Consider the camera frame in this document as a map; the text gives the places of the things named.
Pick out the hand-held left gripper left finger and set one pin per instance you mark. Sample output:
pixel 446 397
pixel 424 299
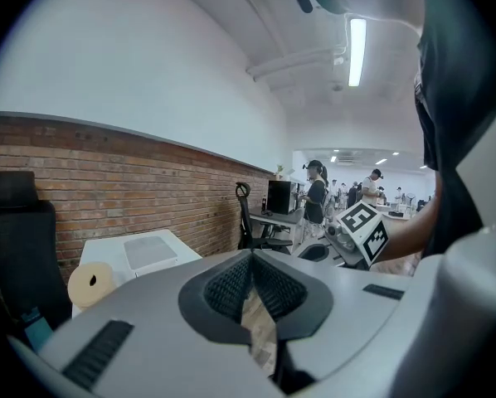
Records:
pixel 157 330

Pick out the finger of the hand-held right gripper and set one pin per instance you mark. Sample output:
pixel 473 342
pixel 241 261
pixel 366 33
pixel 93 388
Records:
pixel 314 252

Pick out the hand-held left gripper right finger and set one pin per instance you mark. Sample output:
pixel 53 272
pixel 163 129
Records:
pixel 347 317

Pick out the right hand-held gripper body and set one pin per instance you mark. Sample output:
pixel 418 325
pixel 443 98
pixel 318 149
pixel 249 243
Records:
pixel 362 226

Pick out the person's right forearm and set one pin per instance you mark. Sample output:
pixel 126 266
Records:
pixel 414 230

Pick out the dark drink bottle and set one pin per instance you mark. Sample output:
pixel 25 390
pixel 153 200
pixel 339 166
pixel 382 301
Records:
pixel 264 203

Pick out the white box-shaped appliance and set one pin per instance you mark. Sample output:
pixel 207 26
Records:
pixel 148 253

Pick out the teal box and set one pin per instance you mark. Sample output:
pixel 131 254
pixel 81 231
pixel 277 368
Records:
pixel 38 328

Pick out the grey office desk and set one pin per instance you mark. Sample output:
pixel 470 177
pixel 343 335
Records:
pixel 279 219

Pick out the black computer case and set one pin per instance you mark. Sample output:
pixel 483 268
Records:
pixel 279 197

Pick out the black office chair with headrest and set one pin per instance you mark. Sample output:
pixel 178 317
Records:
pixel 248 222

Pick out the beige tape roll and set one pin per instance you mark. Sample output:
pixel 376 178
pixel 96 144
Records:
pixel 92 284

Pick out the small potted plant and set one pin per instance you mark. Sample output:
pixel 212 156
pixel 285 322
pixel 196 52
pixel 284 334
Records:
pixel 279 170

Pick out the black mesh office chair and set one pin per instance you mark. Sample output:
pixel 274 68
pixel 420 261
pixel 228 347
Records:
pixel 20 247

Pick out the long ceiling lamp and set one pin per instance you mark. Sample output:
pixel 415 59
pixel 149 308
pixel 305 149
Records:
pixel 356 52

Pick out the white ceiling duct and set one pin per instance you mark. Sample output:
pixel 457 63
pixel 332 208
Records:
pixel 291 62

